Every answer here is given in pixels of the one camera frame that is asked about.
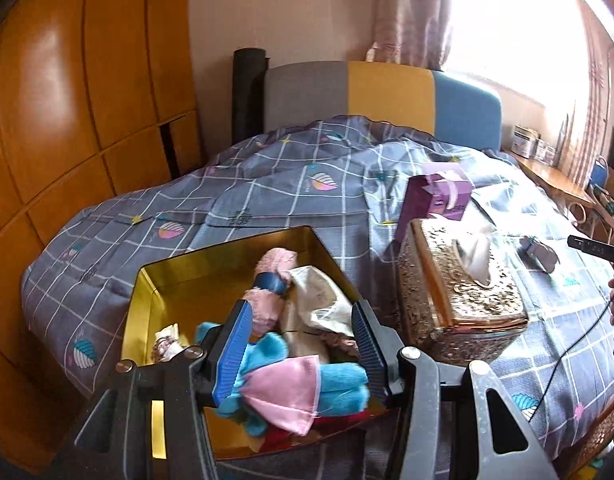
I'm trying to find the cream cloth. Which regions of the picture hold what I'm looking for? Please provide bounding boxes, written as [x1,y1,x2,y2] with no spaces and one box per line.
[279,265,360,356]

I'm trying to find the gold tin box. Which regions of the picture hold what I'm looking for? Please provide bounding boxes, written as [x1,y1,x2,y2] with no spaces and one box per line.
[121,225,402,463]

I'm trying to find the wooden wardrobe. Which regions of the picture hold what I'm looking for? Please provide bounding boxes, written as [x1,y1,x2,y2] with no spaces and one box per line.
[0,0,205,476]

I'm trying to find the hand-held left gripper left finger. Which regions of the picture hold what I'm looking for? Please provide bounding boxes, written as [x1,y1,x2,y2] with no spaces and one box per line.
[62,299,255,480]

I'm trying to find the small grey clip object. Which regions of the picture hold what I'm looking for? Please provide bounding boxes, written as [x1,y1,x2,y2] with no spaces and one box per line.
[519,235,560,273]

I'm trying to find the black cable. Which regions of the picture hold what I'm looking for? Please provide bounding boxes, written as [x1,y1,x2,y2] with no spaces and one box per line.
[537,297,614,413]

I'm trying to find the red cloth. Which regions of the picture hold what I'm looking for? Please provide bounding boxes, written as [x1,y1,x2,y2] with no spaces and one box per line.
[267,407,388,448]

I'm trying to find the small floral scrunchie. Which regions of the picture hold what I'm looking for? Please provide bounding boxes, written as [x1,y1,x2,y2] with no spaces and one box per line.
[154,324,188,363]

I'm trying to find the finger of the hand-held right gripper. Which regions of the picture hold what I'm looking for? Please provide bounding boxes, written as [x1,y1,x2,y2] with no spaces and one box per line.
[567,234,614,263]

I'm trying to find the pink patterned curtain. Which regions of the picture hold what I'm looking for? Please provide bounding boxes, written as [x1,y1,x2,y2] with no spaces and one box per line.
[562,10,612,186]
[372,0,455,71]

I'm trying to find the gold ornate tissue box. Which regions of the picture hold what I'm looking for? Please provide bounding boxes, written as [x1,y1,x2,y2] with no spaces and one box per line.
[397,217,530,363]

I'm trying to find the purple tissue box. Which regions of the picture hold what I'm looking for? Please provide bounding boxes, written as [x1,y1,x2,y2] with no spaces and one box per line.
[394,162,475,243]

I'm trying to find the pink plush roll blue band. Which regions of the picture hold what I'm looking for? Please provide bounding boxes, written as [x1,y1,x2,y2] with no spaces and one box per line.
[247,247,300,336]

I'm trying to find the grey yellow blue headboard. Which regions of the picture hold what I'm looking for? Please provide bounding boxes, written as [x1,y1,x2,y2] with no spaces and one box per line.
[263,60,502,151]

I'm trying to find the bright window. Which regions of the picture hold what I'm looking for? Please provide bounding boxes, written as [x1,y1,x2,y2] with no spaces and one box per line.
[447,0,602,106]

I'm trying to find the wooden desk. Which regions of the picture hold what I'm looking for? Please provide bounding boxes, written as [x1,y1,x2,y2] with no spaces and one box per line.
[504,147,595,206]

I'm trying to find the blue plush toy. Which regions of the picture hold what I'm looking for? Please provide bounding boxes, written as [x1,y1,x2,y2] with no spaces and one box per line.
[196,322,370,436]

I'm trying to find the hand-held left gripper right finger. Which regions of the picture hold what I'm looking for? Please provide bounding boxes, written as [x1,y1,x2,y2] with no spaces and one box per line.
[351,300,560,480]

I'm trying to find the white paper boxes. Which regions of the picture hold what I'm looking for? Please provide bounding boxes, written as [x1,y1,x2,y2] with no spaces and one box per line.
[511,124,558,161]

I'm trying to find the wicker basket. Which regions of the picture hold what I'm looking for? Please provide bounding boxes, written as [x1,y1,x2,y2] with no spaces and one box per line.
[567,400,614,480]

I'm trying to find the pink satin cloth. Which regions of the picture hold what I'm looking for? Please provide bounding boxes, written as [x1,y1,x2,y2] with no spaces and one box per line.
[247,355,322,436]

